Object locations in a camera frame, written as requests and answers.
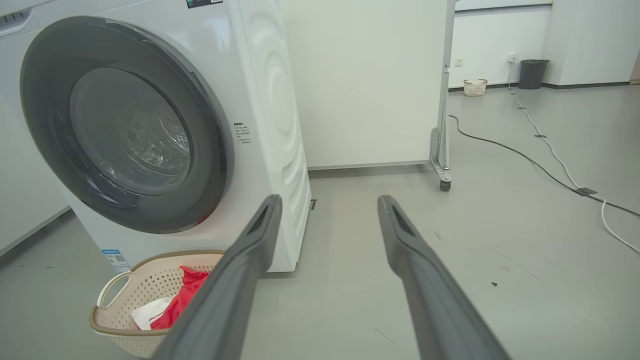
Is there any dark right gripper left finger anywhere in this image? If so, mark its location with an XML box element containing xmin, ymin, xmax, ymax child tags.
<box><xmin>150</xmin><ymin>194</ymin><xmax>284</xmax><ymax>360</ymax></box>

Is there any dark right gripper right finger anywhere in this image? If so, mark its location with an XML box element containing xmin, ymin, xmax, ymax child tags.
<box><xmin>377</xmin><ymin>194</ymin><xmax>512</xmax><ymax>360</ymax></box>

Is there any red garment with white stripes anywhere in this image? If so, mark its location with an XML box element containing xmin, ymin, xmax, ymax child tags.
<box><xmin>150</xmin><ymin>266</ymin><xmax>211</xmax><ymax>331</ymax></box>

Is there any round glass washing machine door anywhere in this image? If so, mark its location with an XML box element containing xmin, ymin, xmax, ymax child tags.
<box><xmin>20</xmin><ymin>16</ymin><xmax>236</xmax><ymax>235</ymax></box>

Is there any cream perforated laundry basket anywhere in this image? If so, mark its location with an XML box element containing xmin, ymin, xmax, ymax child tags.
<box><xmin>89</xmin><ymin>249</ymin><xmax>226</xmax><ymax>359</ymax></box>

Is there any white front-load washing machine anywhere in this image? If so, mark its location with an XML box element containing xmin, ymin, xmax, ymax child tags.
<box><xmin>0</xmin><ymin>0</ymin><xmax>313</xmax><ymax>275</ymax></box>

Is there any small cream wicker basket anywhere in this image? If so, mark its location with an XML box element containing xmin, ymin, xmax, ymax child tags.
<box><xmin>463</xmin><ymin>78</ymin><xmax>489</xmax><ymax>97</ymax></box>

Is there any metal partition leg with caster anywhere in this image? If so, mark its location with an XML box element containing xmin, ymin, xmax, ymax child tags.
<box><xmin>430</xmin><ymin>127</ymin><xmax>453</xmax><ymax>192</ymax></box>

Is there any white partition board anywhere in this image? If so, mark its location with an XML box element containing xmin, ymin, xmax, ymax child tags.
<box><xmin>282</xmin><ymin>0</ymin><xmax>457</xmax><ymax>173</ymax></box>

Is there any dark grey trash bin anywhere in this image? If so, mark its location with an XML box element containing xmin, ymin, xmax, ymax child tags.
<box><xmin>518</xmin><ymin>59</ymin><xmax>550</xmax><ymax>90</ymax></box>

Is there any black floor cable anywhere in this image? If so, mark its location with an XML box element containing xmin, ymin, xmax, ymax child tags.
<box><xmin>448</xmin><ymin>115</ymin><xmax>640</xmax><ymax>218</ymax></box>

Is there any white floor cable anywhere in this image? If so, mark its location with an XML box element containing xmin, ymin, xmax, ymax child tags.
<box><xmin>507</xmin><ymin>82</ymin><xmax>640</xmax><ymax>253</ymax></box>

